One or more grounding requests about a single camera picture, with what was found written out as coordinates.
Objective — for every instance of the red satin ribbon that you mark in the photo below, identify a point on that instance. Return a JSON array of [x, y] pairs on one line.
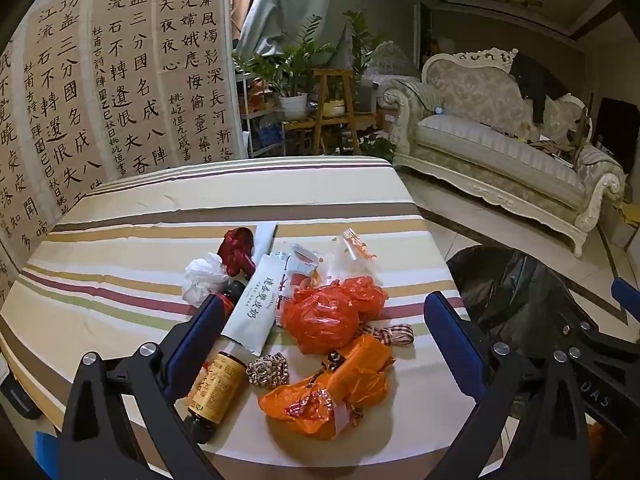
[[237, 250]]

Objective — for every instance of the black garment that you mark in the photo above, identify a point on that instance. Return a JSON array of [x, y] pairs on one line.
[[537, 80]]

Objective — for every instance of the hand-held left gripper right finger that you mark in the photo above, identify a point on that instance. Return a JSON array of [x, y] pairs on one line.
[[455, 340]]

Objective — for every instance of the clear bag orange print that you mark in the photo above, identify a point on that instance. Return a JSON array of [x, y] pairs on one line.
[[350, 255]]

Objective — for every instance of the cream carved sofa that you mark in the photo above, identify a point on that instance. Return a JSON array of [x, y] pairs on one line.
[[480, 135]]

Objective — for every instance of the brown glass bottle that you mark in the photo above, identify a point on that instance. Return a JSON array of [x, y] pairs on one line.
[[217, 390]]

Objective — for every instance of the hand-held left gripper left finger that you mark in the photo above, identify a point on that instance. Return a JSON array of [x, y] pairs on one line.
[[190, 345]]

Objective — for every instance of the orange plastic bag white tape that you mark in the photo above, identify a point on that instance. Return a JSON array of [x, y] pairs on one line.
[[360, 365]]

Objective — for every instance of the yellow bowl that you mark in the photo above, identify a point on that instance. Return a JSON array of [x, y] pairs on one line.
[[334, 108]]

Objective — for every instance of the pile of small household items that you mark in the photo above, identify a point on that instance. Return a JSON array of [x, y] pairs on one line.
[[550, 142]]

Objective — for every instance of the white printed paper packet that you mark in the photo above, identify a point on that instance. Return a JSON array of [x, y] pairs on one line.
[[255, 310]]

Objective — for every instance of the green fern plant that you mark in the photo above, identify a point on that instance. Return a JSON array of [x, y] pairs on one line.
[[292, 60]]

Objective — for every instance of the white metal rack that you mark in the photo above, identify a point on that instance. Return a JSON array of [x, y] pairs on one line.
[[245, 110]]

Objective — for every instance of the white carved armchair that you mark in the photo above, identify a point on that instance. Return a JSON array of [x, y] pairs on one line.
[[392, 60]]

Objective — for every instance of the row of calligraphy paper sheets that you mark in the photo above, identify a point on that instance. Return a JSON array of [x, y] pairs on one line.
[[125, 85]]

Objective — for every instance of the white orange snack wrapper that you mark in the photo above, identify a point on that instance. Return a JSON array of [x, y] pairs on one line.
[[307, 262]]

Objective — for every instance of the grey blue curtain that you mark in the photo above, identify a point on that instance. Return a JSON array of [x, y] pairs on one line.
[[285, 0]]

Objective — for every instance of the wooden plant stand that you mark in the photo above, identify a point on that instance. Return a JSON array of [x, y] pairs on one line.
[[320, 90]]

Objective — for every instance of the white tissue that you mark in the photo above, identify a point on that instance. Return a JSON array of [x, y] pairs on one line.
[[202, 280]]

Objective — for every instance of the dark cabinet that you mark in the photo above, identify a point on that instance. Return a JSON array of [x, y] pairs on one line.
[[620, 127]]

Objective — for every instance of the tall green leafy plant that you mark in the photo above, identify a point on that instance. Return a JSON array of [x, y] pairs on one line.
[[365, 42]]

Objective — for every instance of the blue plastic object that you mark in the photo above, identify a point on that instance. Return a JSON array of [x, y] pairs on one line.
[[47, 446]]

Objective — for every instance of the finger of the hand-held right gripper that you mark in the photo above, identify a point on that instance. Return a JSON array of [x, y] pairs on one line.
[[627, 294], [595, 342]]

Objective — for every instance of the small green floor plant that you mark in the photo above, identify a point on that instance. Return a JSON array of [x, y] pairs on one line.
[[377, 149]]

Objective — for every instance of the white wrapper red lettering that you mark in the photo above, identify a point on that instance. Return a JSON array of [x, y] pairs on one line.
[[290, 295]]

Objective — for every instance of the round bin with black bag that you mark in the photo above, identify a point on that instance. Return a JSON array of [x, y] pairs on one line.
[[525, 295]]

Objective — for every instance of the white plant pot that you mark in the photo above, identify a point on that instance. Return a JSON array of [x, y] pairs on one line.
[[294, 106]]

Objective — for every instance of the person's orange clothing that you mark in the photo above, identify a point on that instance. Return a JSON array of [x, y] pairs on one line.
[[596, 442]]

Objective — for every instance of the grey plant pot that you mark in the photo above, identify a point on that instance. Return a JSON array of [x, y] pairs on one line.
[[365, 97]]

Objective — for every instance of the checkered ribbon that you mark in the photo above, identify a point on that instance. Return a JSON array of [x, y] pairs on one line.
[[400, 335]]

